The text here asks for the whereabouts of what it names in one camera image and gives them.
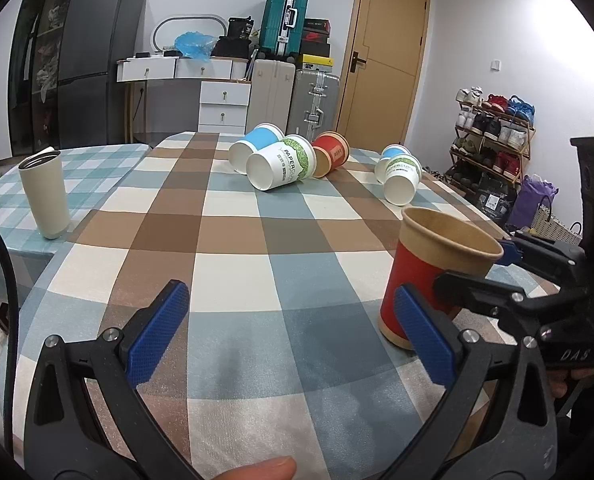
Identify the white steel tumbler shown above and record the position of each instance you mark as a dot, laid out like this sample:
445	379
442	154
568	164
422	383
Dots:
44	195

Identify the dark grey refrigerator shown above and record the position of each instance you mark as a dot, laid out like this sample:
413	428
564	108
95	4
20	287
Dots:
97	60

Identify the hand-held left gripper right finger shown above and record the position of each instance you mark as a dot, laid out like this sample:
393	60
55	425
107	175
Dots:
424	335

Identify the beige suitcase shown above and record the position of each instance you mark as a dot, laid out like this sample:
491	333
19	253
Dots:
272	95

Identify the green leaf paper cup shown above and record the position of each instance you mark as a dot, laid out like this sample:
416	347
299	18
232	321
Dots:
402	180
287	160

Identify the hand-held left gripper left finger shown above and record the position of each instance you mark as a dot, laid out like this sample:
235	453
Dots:
157	330

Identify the silver suitcase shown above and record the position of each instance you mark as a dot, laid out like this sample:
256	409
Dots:
314	100

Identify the black shopping bag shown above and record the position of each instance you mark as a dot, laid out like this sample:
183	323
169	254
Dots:
494	200

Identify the woven basket bag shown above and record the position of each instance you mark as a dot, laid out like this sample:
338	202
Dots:
557	225

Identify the stack of shoe boxes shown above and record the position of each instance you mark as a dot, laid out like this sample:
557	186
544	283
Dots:
316	47

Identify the purple bag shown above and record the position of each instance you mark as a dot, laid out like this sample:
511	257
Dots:
534	200

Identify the wooden door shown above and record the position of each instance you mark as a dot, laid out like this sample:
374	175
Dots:
387	50

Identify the person's left hand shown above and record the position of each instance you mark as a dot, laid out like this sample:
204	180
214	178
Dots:
262	469

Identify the person's right hand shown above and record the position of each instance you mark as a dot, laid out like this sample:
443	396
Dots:
559	385

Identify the large blue paper cup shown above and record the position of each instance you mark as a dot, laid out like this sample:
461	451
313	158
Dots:
262	137

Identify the white vanity dresser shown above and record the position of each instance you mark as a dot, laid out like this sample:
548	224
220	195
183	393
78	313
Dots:
222	105

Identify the brown blue plaid tablecloth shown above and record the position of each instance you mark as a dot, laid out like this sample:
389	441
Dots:
277	240

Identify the teal checkered tablecloth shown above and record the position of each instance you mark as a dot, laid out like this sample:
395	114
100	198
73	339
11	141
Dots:
92	170

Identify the small blue paper cup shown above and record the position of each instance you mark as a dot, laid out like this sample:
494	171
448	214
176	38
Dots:
392	151

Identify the green suitcase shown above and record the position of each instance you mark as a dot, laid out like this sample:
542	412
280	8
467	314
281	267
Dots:
282	20

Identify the wooden shoe rack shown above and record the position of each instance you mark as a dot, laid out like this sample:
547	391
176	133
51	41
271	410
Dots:
527	147

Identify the black glass display cabinet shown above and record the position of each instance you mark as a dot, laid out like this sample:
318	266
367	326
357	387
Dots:
37	60

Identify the group of assorted shoes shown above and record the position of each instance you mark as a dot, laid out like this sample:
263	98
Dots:
497	132

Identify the oval mirror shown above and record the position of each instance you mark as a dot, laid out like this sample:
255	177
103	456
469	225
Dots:
169	25

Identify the blue plastic bag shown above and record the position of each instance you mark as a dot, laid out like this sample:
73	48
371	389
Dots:
194	45

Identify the red kraft paper cup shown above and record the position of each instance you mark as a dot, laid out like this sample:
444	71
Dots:
329	152
412	270

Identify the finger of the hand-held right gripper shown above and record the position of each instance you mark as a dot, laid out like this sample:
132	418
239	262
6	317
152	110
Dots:
547	260
477	295

